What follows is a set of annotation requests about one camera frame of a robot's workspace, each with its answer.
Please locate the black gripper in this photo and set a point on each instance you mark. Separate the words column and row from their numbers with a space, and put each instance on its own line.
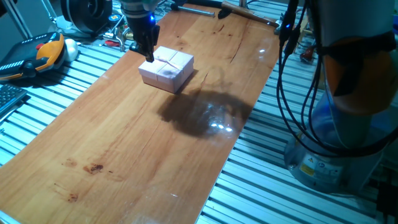
column 143, row 29

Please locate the pink ribboned casing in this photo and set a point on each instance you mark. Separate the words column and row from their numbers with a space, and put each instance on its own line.
column 166, row 68

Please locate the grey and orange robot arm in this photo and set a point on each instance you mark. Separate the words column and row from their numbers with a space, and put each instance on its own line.
column 351, row 77

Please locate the shiny metal clamp fixture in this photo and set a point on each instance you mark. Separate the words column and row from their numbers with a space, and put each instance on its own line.
column 116, row 37

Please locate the black round spool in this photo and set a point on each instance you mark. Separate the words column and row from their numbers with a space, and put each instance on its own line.
column 87, row 14

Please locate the white round plastic object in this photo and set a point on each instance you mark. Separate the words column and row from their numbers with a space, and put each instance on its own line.
column 71, row 49

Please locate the thin metal tripod leg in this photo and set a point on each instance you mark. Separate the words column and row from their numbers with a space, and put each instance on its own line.
column 49, row 11

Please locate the glossy wooden board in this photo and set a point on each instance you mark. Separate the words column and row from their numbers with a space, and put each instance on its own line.
column 93, row 140

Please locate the orange and black teach pendant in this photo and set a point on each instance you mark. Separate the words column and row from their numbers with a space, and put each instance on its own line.
column 28, row 59

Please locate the black computer keyboard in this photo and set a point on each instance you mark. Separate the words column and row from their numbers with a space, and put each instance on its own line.
column 9, row 96

